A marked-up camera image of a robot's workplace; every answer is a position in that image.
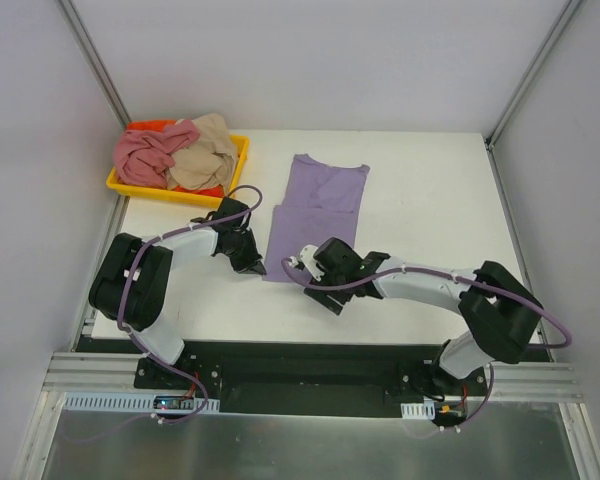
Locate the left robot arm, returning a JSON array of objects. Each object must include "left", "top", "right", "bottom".
[{"left": 88, "top": 197, "right": 266, "bottom": 389}]

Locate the beige t shirt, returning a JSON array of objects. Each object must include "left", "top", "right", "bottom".
[{"left": 167, "top": 113, "right": 239, "bottom": 193}]

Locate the left white cable duct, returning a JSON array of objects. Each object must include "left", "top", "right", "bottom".
[{"left": 64, "top": 393, "right": 220, "bottom": 415}]

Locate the right aluminium frame post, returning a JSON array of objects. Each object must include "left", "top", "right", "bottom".
[{"left": 485, "top": 0, "right": 586, "bottom": 151}]

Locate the aluminium front rail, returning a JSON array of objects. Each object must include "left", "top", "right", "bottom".
[{"left": 43, "top": 352, "right": 584, "bottom": 403}]

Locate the yellow plastic bin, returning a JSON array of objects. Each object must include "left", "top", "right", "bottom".
[{"left": 106, "top": 114, "right": 249, "bottom": 209}]

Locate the purple t shirt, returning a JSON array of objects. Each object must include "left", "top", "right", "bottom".
[{"left": 264, "top": 154, "right": 370, "bottom": 283}]

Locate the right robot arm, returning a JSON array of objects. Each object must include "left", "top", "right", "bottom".
[{"left": 298, "top": 238, "right": 542, "bottom": 398}]

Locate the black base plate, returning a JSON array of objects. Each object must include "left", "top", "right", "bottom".
[{"left": 77, "top": 335, "right": 489, "bottom": 416}]

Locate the left aluminium frame post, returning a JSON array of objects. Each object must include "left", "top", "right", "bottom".
[{"left": 56, "top": 0, "right": 131, "bottom": 127}]

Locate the aluminium frame post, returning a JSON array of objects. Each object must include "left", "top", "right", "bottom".
[
  {"left": 56, "top": 0, "right": 131, "bottom": 127},
  {"left": 485, "top": 0, "right": 586, "bottom": 151}
]

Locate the pink t shirt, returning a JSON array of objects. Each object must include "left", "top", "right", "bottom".
[{"left": 113, "top": 120, "right": 200, "bottom": 189}]

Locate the right white cable duct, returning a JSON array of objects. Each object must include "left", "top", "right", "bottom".
[{"left": 400, "top": 399, "right": 436, "bottom": 421}]

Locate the white cable duct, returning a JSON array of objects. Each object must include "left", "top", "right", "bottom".
[
  {"left": 64, "top": 393, "right": 220, "bottom": 415},
  {"left": 400, "top": 399, "right": 436, "bottom": 421}
]

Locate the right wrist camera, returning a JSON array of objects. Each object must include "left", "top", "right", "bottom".
[{"left": 287, "top": 244, "right": 324, "bottom": 281}]

